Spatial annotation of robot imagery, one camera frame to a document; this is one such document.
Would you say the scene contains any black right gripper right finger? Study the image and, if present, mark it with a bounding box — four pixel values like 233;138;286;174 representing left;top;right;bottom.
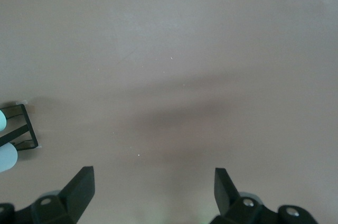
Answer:
211;167;317;224

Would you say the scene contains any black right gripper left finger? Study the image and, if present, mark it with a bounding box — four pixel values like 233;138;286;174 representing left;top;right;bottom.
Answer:
0;166;95;224

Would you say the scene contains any grey plastic cup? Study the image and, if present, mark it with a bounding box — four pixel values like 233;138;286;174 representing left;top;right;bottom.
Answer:
0;142;18;173

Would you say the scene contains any black wire cup rack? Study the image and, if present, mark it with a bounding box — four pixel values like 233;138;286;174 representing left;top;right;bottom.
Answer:
0;104;39;151

